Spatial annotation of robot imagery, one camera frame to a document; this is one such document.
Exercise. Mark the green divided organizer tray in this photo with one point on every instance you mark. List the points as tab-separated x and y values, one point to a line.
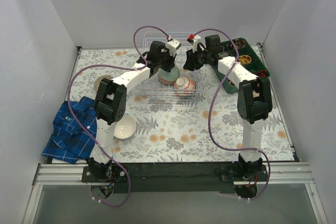
243	63

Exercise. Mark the celadon green bowl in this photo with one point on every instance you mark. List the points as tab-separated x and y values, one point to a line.
172	76

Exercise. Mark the white wire dish rack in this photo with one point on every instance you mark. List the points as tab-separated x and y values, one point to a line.
152	87

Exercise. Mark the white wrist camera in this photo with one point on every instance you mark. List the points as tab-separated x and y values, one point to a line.
172	46
194	40

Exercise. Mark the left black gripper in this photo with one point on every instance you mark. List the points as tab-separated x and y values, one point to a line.
168	61

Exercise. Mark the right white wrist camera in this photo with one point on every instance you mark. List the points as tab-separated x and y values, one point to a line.
194	40

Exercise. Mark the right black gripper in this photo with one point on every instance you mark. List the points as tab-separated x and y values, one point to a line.
191	60

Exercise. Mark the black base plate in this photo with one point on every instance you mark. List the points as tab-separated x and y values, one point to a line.
172	176

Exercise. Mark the orange floral bowl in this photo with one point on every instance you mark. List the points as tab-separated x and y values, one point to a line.
184	86

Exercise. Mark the aluminium frame rail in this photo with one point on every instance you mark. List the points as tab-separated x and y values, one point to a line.
68	174

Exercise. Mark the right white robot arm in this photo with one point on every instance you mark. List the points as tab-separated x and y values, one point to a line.
254	101

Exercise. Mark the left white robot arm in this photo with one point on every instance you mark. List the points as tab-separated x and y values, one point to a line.
110	101

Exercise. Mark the floral table mat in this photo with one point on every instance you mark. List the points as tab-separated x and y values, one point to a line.
177	130

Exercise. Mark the blue plaid cloth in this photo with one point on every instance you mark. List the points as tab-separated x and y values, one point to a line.
68	141

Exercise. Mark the black white leaf bowl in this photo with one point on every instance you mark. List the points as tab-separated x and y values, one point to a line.
165	82

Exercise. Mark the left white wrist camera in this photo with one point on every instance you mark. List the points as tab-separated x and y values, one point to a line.
172	46

